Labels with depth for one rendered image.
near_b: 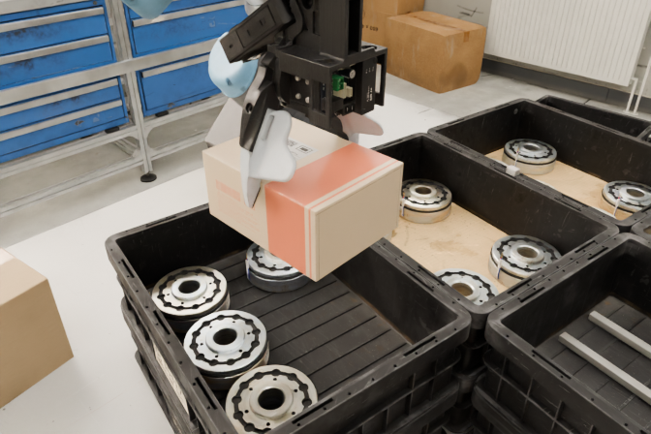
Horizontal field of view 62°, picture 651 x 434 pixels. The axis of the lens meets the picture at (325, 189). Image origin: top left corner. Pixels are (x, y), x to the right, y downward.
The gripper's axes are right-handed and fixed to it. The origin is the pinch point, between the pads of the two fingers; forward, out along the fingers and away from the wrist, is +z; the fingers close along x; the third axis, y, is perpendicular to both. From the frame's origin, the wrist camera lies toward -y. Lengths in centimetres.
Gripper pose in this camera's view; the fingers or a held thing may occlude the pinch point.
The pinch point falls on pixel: (300, 176)
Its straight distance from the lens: 54.7
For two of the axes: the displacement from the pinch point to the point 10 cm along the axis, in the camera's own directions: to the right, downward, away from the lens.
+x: 7.0, -3.7, 6.1
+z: 0.0, 8.5, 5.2
